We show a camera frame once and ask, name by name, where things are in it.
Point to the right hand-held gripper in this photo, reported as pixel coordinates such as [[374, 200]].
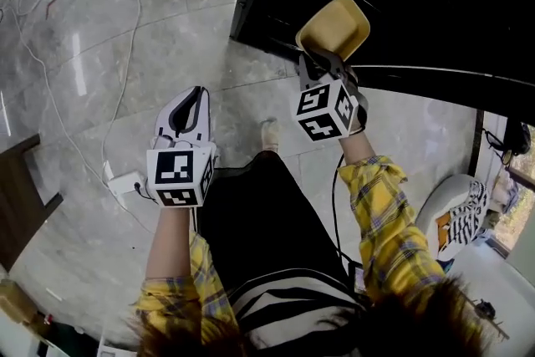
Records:
[[322, 113]]

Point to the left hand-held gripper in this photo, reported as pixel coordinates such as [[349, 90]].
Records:
[[175, 171]]

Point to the yellow bowl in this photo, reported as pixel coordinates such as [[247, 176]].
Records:
[[330, 25]]

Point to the person's right forearm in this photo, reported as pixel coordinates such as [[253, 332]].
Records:
[[384, 221]]

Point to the person's left forearm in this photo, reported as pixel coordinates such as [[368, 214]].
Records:
[[171, 238]]

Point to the person's right hand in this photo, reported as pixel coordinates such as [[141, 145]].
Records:
[[361, 108]]

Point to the person's beige shoe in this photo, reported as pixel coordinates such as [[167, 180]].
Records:
[[269, 136]]

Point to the white power adapter with cable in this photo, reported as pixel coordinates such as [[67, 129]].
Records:
[[125, 185]]

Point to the person's black skirt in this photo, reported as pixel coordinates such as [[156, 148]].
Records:
[[267, 221]]

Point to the person's yellow plaid shirt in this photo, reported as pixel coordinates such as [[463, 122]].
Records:
[[205, 276]]

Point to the white round ottoman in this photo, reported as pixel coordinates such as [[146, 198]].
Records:
[[439, 196]]

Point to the dark wooden stool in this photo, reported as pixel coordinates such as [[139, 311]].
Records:
[[16, 200]]

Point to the orange cloth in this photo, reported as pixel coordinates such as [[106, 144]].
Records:
[[443, 230]]

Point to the black backpack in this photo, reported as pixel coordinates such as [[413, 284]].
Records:
[[514, 138]]

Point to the black white striped cloth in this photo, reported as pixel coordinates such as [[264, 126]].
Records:
[[468, 221]]

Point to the person's striped shirt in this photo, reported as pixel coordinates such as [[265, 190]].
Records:
[[292, 305]]

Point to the brown cardboard box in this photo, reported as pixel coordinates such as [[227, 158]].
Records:
[[16, 301]]

